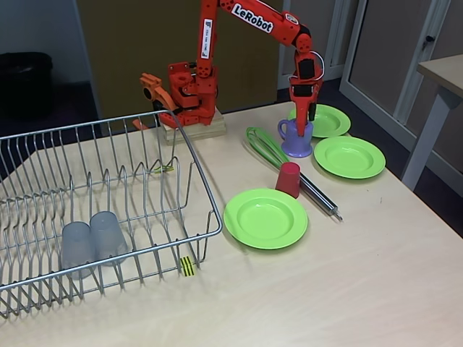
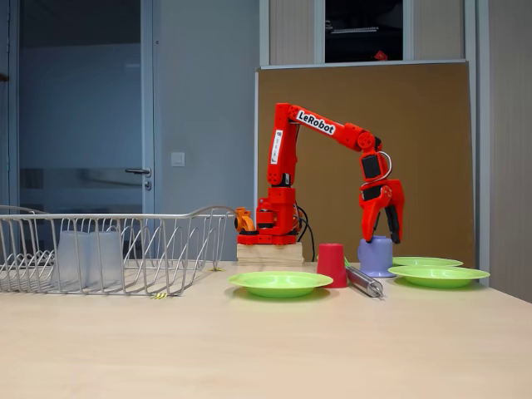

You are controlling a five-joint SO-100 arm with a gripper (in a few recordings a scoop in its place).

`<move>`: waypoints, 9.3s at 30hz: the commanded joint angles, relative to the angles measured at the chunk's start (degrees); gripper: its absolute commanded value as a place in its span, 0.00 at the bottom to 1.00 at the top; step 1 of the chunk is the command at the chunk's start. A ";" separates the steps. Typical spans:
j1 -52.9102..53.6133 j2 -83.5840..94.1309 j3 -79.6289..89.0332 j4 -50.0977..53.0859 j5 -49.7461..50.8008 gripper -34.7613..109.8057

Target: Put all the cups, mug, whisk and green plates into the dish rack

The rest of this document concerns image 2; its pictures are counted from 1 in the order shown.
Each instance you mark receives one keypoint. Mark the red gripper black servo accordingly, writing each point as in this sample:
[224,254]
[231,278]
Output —
[381,199]

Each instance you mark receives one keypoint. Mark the purple plastic mug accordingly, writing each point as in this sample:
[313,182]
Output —
[376,259]

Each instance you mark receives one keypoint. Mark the red plastic cup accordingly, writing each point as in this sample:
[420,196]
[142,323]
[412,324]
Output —
[331,266]

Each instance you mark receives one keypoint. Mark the translucent grey plastic cup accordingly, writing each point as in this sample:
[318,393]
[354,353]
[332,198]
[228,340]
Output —
[68,262]
[106,262]

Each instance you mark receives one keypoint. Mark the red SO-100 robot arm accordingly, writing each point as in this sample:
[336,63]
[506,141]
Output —
[282,145]

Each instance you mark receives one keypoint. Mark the green plastic plate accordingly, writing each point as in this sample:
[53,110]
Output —
[278,284]
[428,262]
[440,276]

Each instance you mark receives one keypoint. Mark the brown cork board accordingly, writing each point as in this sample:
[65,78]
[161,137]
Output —
[436,124]

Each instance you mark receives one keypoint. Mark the wooden base block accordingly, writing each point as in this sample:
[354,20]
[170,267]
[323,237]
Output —
[266,254]

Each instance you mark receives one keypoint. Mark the small red tag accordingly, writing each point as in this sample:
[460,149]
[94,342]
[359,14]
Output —
[380,55]

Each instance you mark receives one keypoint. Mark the door lock plate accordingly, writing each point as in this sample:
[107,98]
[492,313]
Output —
[148,185]

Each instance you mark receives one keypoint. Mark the glass office door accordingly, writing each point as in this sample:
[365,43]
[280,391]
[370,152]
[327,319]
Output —
[83,62]

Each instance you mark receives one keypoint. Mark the white light switch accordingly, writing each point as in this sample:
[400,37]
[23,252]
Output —
[178,159]

